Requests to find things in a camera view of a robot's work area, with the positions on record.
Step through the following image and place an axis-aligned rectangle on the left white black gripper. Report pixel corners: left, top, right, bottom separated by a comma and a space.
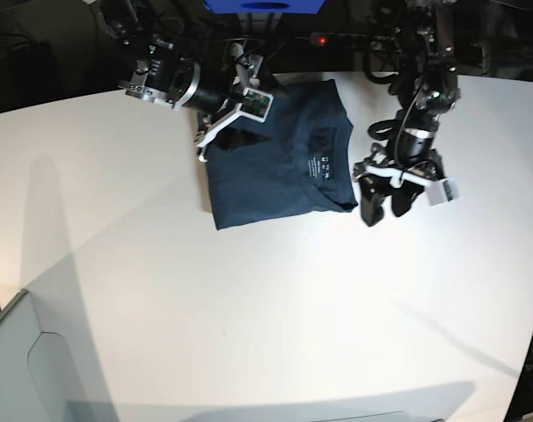
352, 131, 445, 227

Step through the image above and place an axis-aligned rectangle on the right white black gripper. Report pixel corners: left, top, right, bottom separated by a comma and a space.
194, 42, 263, 163

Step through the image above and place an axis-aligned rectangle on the dark blue T-shirt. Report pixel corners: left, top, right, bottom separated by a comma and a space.
206, 79, 358, 229

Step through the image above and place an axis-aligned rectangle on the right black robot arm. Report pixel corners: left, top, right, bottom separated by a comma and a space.
90, 1, 274, 162

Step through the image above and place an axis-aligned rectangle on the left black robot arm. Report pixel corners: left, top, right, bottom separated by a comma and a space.
353, 1, 460, 227

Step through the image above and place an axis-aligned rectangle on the blue plastic box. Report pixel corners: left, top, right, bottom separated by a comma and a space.
203, 0, 325, 14

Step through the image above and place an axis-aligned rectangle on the grey tray corner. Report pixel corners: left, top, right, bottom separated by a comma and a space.
0, 290, 118, 421

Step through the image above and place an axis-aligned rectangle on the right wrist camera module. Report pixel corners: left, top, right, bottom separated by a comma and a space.
240, 88, 274, 123

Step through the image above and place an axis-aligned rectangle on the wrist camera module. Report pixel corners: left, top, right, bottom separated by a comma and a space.
425, 178, 460, 207
240, 88, 274, 123

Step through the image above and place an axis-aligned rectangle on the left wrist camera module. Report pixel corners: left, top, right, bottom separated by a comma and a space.
425, 178, 460, 207

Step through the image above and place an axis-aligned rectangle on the silver aluminium frame post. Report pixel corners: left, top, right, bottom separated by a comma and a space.
237, 12, 281, 34

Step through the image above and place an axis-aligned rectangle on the black power strip red switch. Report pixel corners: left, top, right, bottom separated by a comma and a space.
308, 33, 393, 50

